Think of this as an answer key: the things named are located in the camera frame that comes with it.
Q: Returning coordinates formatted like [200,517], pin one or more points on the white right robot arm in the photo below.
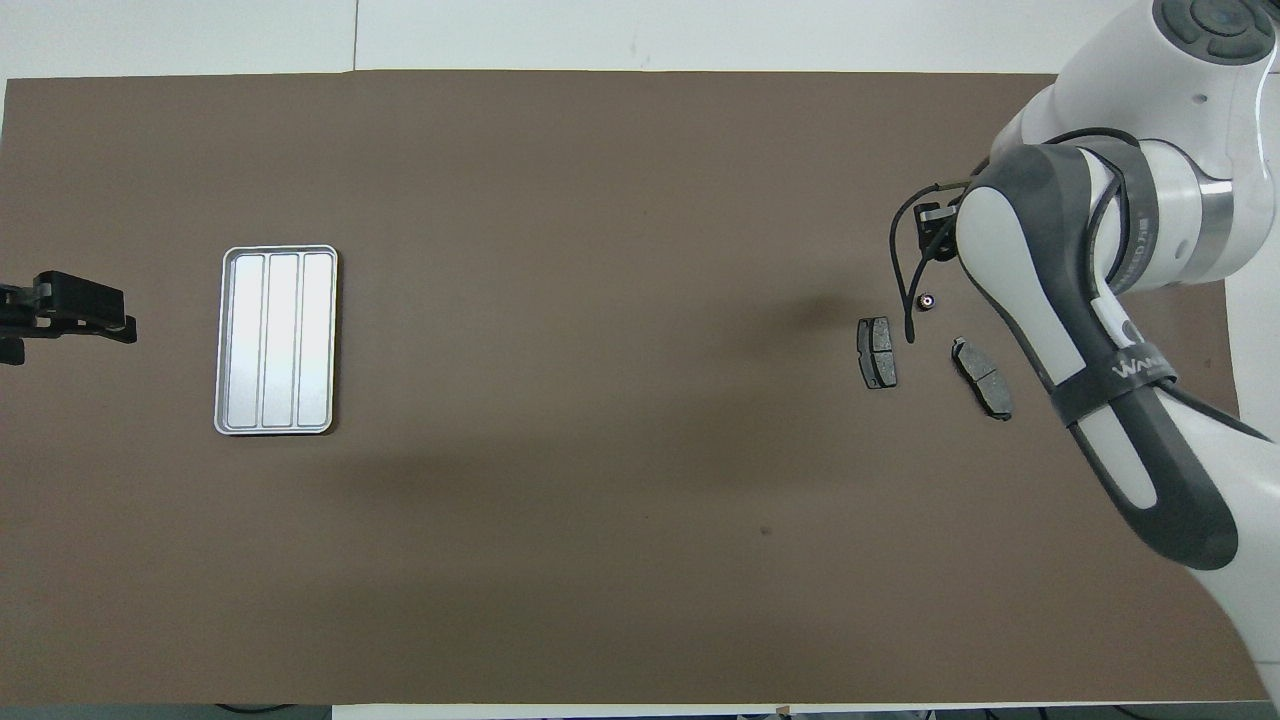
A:
[1110,230]

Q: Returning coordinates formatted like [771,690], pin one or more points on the long grey brake pad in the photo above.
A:
[984,380]

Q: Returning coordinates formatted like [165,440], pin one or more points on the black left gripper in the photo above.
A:
[15,310]

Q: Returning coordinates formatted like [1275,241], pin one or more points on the brown table mat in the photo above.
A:
[560,400]

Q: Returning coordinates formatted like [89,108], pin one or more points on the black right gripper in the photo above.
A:
[938,235]

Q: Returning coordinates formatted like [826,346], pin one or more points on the short grey brake pad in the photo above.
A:
[878,352]

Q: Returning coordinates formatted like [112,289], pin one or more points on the silver ribbed metal tray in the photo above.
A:
[275,340]

